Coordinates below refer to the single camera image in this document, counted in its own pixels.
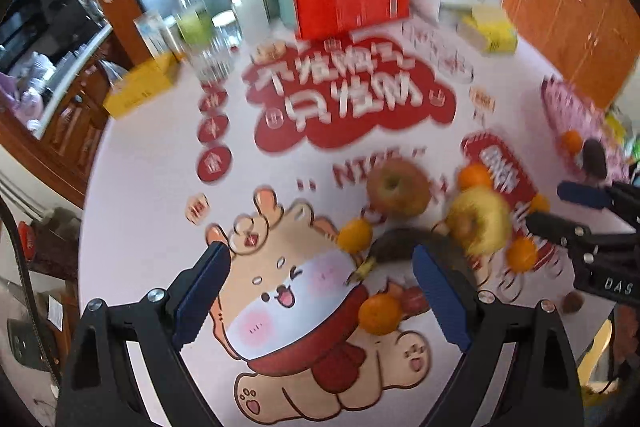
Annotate red apple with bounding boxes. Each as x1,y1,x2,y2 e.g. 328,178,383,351
366,159,432,217

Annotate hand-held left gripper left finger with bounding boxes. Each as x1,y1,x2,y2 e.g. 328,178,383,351
55,241,233,427

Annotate white blue carton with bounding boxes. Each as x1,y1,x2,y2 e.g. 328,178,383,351
134,12,173,58

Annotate small brown nut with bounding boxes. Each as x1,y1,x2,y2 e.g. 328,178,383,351
561,292,585,315

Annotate pink plastic fruit plate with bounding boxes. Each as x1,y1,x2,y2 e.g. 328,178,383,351
541,74,631,180

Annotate wooden display cabinet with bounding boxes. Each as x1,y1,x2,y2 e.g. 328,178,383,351
0,0,141,208

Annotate clear glass bottle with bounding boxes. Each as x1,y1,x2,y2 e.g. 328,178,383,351
170,0,213,58

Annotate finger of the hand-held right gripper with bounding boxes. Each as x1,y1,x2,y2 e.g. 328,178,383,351
557,181,640,228
525,212,640,258

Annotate dark avocado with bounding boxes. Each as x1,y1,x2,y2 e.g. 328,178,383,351
582,139,608,178

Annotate flat yellow box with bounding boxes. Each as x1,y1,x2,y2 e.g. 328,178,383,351
102,57,181,118

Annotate ribbed glass cup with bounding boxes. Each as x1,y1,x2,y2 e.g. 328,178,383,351
187,34,236,82

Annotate dark overripe banana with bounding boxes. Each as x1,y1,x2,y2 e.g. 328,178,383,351
345,227,468,285

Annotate yellow round fruit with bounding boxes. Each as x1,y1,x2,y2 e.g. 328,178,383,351
446,186,512,255

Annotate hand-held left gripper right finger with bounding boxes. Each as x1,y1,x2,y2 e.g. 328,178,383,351
411,243,586,427

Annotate printed cartoon tablecloth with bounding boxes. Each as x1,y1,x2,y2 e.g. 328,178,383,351
80,17,631,427

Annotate white plastic bottle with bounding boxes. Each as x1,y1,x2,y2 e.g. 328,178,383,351
230,0,271,42

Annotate yellow tissue box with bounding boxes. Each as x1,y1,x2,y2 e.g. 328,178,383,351
460,12,518,54

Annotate wooden wall cupboard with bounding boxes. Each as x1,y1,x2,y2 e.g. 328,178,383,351
502,0,640,108

